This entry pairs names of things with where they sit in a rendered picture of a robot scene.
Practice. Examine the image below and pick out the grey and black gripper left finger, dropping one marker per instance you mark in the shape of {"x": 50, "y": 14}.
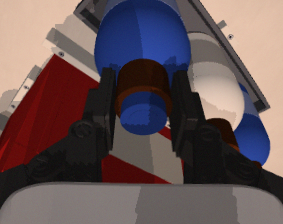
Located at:
{"x": 79, "y": 154}

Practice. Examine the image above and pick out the black flat tray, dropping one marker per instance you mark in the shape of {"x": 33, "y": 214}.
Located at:
{"x": 195, "y": 23}

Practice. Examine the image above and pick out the red bottle crate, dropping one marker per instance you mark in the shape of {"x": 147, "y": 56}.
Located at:
{"x": 55, "y": 101}

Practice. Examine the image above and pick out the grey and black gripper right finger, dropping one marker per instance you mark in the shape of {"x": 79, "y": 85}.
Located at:
{"x": 208, "y": 159}

